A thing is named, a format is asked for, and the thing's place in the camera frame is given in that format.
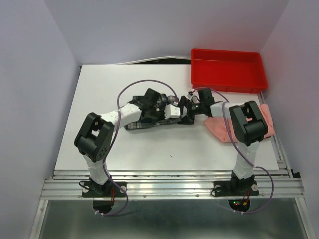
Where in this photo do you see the navy plaid skirt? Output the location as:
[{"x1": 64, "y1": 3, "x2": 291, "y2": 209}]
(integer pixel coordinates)
[{"x1": 124, "y1": 94, "x2": 180, "y2": 130}]

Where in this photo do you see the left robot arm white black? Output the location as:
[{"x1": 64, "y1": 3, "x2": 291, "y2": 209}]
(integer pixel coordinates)
[{"x1": 74, "y1": 89, "x2": 176, "y2": 196}]

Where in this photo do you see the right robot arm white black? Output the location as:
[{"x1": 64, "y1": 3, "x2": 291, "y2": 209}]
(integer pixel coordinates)
[{"x1": 178, "y1": 88, "x2": 268, "y2": 194}]

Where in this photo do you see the pink folded skirt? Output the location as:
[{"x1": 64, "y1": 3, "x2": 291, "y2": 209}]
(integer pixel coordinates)
[{"x1": 203, "y1": 104, "x2": 275, "y2": 143}]

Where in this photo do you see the red plastic bin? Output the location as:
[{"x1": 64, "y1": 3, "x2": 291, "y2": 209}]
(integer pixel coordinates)
[{"x1": 191, "y1": 48, "x2": 268, "y2": 94}]

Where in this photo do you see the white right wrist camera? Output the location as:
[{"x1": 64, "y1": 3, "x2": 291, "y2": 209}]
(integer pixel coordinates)
[{"x1": 187, "y1": 89, "x2": 199, "y2": 103}]

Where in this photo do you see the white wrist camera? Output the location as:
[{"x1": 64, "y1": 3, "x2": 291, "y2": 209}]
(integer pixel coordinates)
[
  {"x1": 164, "y1": 104, "x2": 181, "y2": 119},
  {"x1": 187, "y1": 89, "x2": 199, "y2": 103}
]

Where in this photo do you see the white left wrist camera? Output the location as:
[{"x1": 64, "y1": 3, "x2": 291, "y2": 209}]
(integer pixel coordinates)
[{"x1": 164, "y1": 104, "x2": 181, "y2": 119}]

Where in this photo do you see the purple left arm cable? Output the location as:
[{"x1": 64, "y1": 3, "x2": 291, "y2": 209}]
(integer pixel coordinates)
[{"x1": 101, "y1": 79, "x2": 180, "y2": 217}]

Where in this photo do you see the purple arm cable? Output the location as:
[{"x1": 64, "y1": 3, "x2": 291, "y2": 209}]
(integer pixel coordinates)
[
  {"x1": 191, "y1": 87, "x2": 276, "y2": 215},
  {"x1": 101, "y1": 79, "x2": 180, "y2": 217}
]

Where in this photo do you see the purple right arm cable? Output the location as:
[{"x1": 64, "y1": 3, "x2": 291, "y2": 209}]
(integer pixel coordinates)
[{"x1": 191, "y1": 87, "x2": 276, "y2": 215}]

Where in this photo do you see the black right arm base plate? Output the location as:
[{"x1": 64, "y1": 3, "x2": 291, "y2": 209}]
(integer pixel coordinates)
[{"x1": 210, "y1": 179, "x2": 260, "y2": 214}]

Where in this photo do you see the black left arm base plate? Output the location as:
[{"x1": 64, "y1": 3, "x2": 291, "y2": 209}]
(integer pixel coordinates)
[{"x1": 78, "y1": 180, "x2": 126, "y2": 214}]

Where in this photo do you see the aluminium rail frame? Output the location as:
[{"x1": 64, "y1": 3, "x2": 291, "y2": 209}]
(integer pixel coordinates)
[{"x1": 30, "y1": 92, "x2": 314, "y2": 239}]

